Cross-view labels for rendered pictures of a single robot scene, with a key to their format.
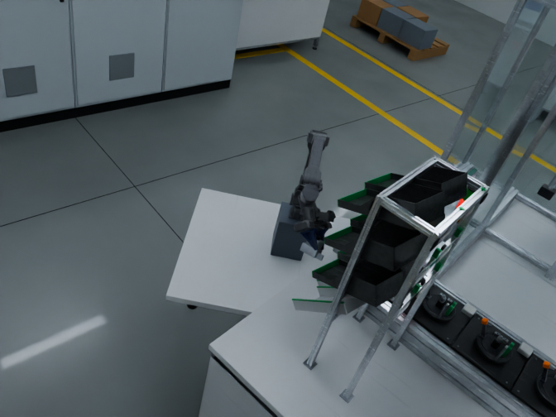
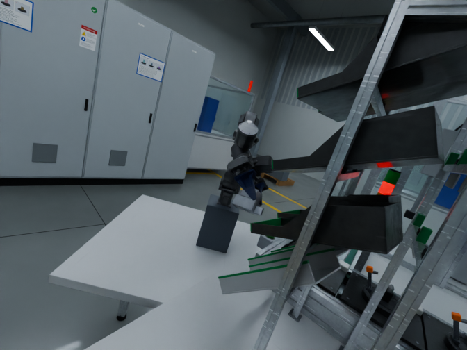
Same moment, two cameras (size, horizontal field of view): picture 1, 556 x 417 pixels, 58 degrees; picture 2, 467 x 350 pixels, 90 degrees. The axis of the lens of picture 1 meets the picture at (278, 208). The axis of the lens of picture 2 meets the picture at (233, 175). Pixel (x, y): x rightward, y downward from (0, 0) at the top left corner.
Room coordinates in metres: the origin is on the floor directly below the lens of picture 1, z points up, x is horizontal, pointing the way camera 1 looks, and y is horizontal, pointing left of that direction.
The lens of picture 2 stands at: (0.71, -0.10, 1.44)
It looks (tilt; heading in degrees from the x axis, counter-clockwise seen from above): 14 degrees down; 1
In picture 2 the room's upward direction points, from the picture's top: 17 degrees clockwise
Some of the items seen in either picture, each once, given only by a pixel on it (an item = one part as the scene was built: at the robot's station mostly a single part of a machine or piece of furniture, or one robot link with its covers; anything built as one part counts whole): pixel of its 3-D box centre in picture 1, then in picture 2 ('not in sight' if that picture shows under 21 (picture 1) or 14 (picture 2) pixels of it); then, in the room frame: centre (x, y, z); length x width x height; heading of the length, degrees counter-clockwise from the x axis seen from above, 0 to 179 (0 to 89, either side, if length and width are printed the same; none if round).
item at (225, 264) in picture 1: (285, 257); (210, 250); (1.63, -0.09, 0.84); 0.90 x 0.70 x 0.03; 95
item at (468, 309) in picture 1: (441, 302); (387, 294); (1.44, -0.72, 1.01); 0.24 x 0.24 x 0.13; 58
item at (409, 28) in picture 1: (402, 26); (272, 171); (7.47, -1.05, 0.20); 1.20 x 0.80 x 0.41; 50
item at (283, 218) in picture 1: (291, 231); (217, 222); (1.68, -0.08, 0.96); 0.14 x 0.14 x 0.20; 5
